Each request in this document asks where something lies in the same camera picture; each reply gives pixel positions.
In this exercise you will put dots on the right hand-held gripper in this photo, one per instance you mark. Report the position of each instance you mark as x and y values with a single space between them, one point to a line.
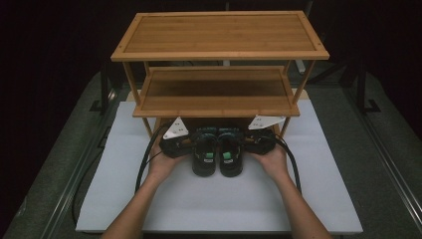
262 141

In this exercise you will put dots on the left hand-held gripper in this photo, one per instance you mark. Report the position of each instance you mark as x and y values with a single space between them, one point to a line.
174 144

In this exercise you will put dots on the wooden shelf rack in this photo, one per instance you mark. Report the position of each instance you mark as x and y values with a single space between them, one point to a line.
219 36

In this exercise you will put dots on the person's left hand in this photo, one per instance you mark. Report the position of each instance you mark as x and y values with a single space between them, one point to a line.
162 166

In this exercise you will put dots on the person's right hand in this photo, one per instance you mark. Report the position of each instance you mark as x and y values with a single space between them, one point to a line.
273 164

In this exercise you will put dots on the white mat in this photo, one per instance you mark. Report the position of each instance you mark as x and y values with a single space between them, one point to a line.
232 205

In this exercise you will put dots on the black metal stand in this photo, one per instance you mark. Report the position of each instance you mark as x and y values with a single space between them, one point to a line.
104 89
365 89

